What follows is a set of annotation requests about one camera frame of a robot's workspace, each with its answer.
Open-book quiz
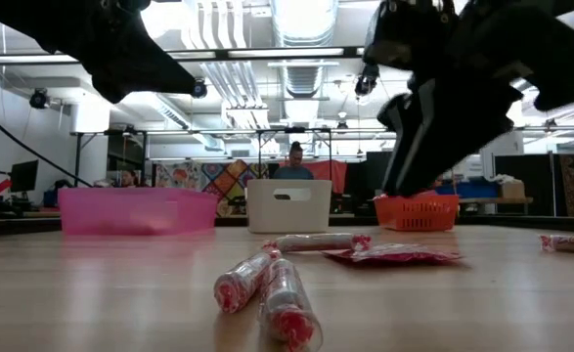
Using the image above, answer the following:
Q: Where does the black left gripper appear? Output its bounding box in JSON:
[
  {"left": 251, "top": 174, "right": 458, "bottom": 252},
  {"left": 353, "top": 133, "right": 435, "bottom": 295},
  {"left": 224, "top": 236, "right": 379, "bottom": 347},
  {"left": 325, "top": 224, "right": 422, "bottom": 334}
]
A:
[{"left": 41, "top": 0, "right": 198, "bottom": 105}]

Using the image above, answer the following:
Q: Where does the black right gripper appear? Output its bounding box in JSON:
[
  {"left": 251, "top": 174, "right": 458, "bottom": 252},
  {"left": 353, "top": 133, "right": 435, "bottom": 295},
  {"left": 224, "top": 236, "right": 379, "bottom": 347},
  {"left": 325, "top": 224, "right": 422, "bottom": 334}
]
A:
[{"left": 378, "top": 0, "right": 574, "bottom": 197}]

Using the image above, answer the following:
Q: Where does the red Skittles candy bag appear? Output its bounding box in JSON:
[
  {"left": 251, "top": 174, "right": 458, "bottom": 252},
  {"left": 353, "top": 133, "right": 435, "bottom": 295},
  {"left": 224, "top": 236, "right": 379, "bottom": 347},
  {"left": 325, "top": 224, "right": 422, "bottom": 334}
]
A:
[{"left": 322, "top": 242, "right": 464, "bottom": 269}]

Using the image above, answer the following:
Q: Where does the large black screen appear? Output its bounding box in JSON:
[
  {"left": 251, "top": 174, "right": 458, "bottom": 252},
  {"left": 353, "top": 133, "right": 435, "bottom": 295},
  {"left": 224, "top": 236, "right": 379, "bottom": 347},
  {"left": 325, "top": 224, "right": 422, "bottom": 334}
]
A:
[{"left": 364, "top": 150, "right": 393, "bottom": 197}]

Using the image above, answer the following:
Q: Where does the blue storage bin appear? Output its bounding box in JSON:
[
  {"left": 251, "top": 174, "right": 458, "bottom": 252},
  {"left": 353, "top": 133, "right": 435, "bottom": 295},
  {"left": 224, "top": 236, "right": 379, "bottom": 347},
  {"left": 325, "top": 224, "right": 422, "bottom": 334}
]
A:
[{"left": 435, "top": 181, "right": 501, "bottom": 199}]

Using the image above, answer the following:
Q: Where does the white cabinet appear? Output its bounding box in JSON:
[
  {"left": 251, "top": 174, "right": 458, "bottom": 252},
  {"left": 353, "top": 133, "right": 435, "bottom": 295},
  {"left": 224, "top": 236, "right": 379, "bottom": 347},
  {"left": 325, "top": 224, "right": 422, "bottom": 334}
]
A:
[{"left": 479, "top": 131, "right": 526, "bottom": 180}]

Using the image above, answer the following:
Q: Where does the orange plastic basket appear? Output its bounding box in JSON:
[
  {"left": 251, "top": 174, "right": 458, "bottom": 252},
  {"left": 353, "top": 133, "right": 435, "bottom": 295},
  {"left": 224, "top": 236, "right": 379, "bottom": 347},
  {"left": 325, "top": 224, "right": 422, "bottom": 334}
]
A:
[{"left": 373, "top": 194, "right": 462, "bottom": 233}]

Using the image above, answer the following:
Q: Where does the wooden background table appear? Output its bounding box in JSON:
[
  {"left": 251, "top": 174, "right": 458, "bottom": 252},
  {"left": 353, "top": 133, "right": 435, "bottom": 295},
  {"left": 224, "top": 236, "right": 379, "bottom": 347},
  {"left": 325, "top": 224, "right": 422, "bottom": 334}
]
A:
[{"left": 457, "top": 196, "right": 534, "bottom": 216}]

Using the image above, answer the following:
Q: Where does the person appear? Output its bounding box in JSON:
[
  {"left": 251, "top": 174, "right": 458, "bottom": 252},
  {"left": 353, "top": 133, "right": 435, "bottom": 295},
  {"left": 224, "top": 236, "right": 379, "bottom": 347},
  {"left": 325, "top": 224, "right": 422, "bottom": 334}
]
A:
[
  {"left": 272, "top": 141, "right": 316, "bottom": 181},
  {"left": 118, "top": 168, "right": 141, "bottom": 189}
]

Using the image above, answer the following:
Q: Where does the black overhead light bar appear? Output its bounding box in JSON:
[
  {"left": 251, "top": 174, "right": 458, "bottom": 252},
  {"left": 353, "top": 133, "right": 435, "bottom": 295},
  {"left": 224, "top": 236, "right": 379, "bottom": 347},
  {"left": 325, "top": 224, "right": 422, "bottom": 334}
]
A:
[{"left": 0, "top": 42, "right": 369, "bottom": 67}]

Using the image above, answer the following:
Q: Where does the cardboard box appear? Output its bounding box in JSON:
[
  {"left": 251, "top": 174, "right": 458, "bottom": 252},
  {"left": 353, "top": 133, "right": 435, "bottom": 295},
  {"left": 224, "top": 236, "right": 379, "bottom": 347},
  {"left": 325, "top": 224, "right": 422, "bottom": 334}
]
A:
[{"left": 500, "top": 179, "right": 526, "bottom": 199}]

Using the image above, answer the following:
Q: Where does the orange cloth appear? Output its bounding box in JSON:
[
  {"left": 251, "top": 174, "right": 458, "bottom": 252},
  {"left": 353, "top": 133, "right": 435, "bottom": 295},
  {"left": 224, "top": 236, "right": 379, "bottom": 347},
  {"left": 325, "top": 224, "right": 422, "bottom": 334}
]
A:
[{"left": 279, "top": 158, "right": 349, "bottom": 211}]

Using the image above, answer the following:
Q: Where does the black partition panel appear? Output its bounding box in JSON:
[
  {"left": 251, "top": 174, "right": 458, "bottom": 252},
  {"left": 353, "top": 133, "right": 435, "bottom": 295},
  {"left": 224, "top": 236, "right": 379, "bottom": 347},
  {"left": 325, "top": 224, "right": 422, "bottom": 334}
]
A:
[{"left": 494, "top": 154, "right": 561, "bottom": 217}]

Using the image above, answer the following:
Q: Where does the pink translucent plastic bin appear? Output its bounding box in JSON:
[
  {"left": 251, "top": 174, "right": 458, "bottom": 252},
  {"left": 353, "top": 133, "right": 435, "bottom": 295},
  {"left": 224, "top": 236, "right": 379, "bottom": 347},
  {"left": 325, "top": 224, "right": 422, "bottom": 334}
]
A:
[{"left": 57, "top": 187, "right": 220, "bottom": 237}]

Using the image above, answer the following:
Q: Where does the colourful patchwork quilt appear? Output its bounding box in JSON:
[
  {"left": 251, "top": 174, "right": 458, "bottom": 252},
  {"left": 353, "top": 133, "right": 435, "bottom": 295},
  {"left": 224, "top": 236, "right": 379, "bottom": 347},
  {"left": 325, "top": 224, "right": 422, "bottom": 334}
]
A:
[{"left": 153, "top": 159, "right": 271, "bottom": 219}]

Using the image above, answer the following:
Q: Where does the black computer monitor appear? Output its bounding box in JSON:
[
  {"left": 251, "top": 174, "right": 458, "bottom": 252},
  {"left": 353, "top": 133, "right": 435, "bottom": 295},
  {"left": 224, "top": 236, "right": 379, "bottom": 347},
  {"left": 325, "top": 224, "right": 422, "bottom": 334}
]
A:
[{"left": 8, "top": 159, "right": 40, "bottom": 195}]

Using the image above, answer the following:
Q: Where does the white plastic bin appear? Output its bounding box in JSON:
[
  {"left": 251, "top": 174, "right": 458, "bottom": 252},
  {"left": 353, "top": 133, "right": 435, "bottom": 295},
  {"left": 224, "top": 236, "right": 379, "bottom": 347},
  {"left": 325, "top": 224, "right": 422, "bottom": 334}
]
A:
[{"left": 245, "top": 178, "right": 333, "bottom": 235}]

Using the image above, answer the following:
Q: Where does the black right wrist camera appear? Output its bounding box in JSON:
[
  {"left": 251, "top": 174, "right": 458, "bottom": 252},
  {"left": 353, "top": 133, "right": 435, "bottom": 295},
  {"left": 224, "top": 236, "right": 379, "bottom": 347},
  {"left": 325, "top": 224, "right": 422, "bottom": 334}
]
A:
[{"left": 363, "top": 0, "right": 460, "bottom": 72}]

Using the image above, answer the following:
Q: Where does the black aluminium table frame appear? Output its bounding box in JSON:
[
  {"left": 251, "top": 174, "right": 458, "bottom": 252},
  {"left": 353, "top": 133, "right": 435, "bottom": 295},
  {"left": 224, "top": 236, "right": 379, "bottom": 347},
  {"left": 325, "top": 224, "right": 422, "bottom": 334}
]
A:
[{"left": 0, "top": 212, "right": 574, "bottom": 240}]

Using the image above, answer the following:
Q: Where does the silver ceiling duct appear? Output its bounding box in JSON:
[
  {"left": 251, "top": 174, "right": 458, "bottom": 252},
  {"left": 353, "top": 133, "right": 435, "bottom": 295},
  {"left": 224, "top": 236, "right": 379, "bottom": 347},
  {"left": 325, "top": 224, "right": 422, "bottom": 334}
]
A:
[{"left": 269, "top": 0, "right": 339, "bottom": 99}]

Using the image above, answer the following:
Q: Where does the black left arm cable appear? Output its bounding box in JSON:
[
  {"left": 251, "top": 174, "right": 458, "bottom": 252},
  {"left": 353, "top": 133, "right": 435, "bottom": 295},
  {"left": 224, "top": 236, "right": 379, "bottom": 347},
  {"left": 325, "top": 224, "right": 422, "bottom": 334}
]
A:
[{"left": 0, "top": 100, "right": 95, "bottom": 189}]

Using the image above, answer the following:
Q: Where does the black background rig frame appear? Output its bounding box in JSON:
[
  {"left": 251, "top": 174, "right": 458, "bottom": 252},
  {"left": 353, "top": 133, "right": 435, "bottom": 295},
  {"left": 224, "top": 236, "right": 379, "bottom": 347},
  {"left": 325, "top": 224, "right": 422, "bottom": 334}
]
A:
[{"left": 70, "top": 124, "right": 574, "bottom": 190}]

